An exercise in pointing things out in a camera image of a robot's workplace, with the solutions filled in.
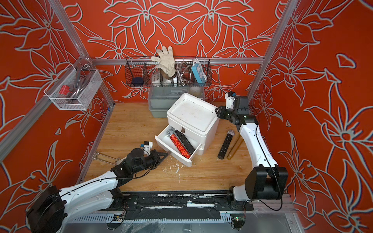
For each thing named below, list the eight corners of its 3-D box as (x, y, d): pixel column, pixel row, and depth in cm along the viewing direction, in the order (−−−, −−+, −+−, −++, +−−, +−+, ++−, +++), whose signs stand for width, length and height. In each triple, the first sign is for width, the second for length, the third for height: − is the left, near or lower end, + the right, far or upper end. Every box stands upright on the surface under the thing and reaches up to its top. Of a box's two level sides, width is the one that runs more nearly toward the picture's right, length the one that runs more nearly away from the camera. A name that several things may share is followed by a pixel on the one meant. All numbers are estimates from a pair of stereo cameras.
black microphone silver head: (216, 157, 91) (216, 155, 88) (227, 131, 103) (228, 128, 101) (222, 160, 89) (224, 158, 86) (234, 134, 102) (235, 131, 99)
